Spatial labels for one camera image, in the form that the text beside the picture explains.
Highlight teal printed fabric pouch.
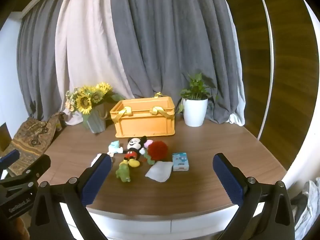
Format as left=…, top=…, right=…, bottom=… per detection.
left=107, top=141, right=124, bottom=157

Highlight white folded cloth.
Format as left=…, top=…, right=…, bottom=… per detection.
left=145, top=161, right=174, bottom=182

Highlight red pompom flower green stem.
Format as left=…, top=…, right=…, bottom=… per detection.
left=143, top=141, right=169, bottom=166

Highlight orange plastic crate yellow handles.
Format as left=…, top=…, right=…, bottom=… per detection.
left=110, top=92, right=176, bottom=138

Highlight narrow grey curtain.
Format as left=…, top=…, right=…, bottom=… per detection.
left=16, top=9, right=75, bottom=122

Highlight white curtain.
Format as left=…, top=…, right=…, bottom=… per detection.
left=54, top=0, right=141, bottom=126

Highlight wide grey curtain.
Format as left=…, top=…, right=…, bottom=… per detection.
left=109, top=0, right=246, bottom=126

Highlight white plant pot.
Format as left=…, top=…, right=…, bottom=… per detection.
left=182, top=98, right=209, bottom=127

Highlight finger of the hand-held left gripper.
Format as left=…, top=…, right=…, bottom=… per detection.
left=0, top=149, right=20, bottom=171
left=0, top=154, right=52, bottom=198

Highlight pale green ribbed vase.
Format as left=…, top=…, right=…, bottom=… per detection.
left=82, top=103, right=108, bottom=134

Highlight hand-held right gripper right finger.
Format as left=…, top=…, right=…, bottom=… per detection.
left=212, top=152, right=296, bottom=240

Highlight mouse plush toy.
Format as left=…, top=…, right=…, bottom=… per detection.
left=119, top=135, right=148, bottom=168

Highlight small white soft item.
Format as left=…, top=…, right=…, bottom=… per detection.
left=89, top=153, right=102, bottom=167

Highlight artificial sunflower bouquet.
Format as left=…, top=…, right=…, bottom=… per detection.
left=64, top=81, right=125, bottom=116

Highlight brown patterned cushion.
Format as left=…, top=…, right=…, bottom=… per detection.
left=0, top=112, right=66, bottom=176

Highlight green potted plant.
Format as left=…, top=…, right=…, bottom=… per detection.
left=177, top=73, right=218, bottom=113

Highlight green crocodile plush toy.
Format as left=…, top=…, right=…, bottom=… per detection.
left=115, top=162, right=131, bottom=182

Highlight blue tissue pack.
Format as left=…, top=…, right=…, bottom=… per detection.
left=172, top=152, right=189, bottom=172

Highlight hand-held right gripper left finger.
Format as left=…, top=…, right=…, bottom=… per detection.
left=29, top=152, right=113, bottom=240

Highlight white trim strip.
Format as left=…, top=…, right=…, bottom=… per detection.
left=254, top=0, right=274, bottom=140

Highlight grey white crumpled clothing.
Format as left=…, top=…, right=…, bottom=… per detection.
left=291, top=177, right=320, bottom=240

